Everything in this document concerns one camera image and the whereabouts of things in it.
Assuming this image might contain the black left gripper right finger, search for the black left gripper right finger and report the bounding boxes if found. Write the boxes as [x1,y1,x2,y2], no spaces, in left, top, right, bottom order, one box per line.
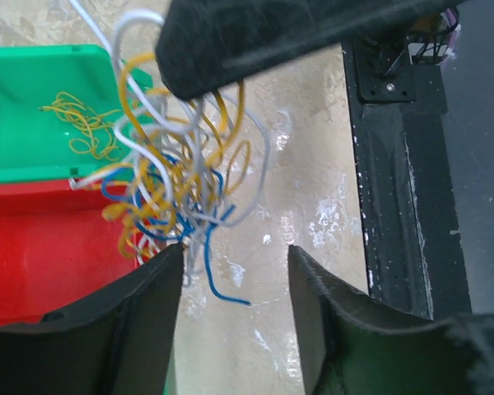
[287,245,494,394]

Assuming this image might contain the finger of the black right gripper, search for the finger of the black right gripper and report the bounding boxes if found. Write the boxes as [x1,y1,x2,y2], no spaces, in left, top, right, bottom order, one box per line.
[155,0,455,100]

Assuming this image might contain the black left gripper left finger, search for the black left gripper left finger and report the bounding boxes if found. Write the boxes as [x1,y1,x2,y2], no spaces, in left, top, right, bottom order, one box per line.
[0,244,184,394]

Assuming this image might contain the yellow wire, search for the yellow wire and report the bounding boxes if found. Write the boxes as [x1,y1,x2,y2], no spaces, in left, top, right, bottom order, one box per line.
[39,91,124,162]

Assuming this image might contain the red plastic bin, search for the red plastic bin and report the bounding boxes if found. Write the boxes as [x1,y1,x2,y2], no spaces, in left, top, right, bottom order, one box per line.
[0,179,138,326]

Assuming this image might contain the right green plastic bin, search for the right green plastic bin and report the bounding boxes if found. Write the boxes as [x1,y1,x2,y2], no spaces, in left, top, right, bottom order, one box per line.
[0,44,156,185]

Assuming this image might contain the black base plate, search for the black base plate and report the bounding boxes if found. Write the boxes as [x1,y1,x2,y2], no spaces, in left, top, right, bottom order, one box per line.
[342,7,472,320]

